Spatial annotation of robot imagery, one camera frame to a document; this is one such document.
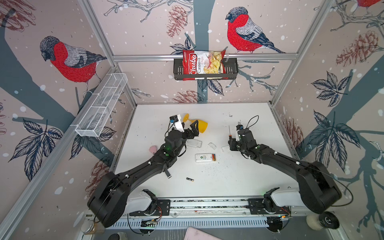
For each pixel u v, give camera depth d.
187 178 0.83
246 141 0.68
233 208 0.74
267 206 0.65
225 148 0.93
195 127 0.72
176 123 0.68
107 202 0.40
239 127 0.80
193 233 0.65
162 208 0.73
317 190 0.42
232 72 0.93
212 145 0.96
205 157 0.90
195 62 0.87
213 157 0.90
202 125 0.99
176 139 0.59
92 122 0.71
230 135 0.92
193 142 0.97
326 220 0.61
